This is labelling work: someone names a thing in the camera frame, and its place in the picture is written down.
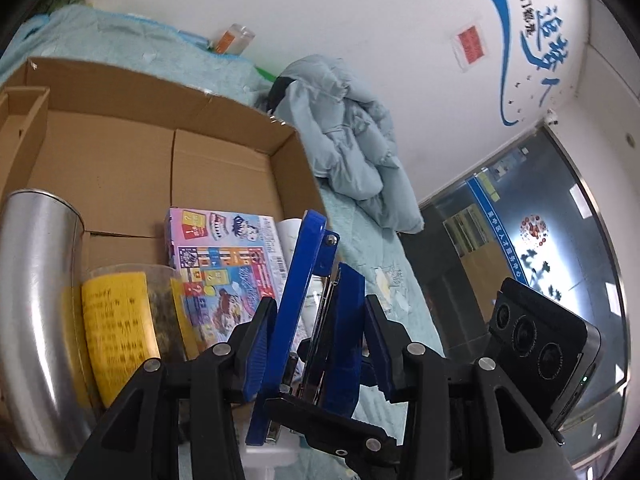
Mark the blue stapler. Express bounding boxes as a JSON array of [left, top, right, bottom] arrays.
[[245, 210, 364, 446]]

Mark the yellow label plastic jar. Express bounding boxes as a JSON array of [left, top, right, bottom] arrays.
[[81, 263, 198, 408]]

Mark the silver metal cylinder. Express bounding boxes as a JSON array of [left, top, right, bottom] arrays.
[[1, 190, 100, 456]]

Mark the colourful game box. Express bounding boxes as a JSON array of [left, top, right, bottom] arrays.
[[165, 207, 288, 351]]

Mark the white spray bottle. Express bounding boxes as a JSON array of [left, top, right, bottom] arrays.
[[275, 216, 327, 361]]

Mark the glass door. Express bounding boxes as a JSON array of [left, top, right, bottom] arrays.
[[400, 128, 629, 478]]

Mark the brown cardboard box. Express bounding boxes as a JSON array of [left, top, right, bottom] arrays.
[[0, 56, 329, 411]]

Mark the light blue puffer jacket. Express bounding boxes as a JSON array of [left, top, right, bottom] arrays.
[[265, 54, 424, 234]]

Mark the black camera box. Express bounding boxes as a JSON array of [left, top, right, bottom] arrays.
[[486, 278, 603, 431]]

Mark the red wall notice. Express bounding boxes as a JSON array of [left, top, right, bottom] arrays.
[[450, 21, 488, 73]]

